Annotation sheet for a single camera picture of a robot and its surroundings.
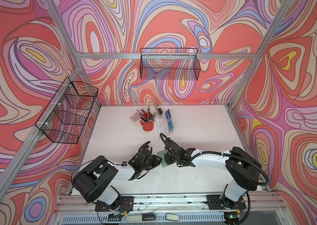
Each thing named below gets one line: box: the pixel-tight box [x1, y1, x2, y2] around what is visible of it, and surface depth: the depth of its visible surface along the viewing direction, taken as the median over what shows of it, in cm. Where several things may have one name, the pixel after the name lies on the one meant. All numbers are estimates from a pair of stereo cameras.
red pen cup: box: [140, 112, 155, 132], surface depth 103 cm
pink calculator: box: [129, 112, 142, 127], surface depth 109 cm
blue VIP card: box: [165, 108, 172, 120], surface depth 103 cm
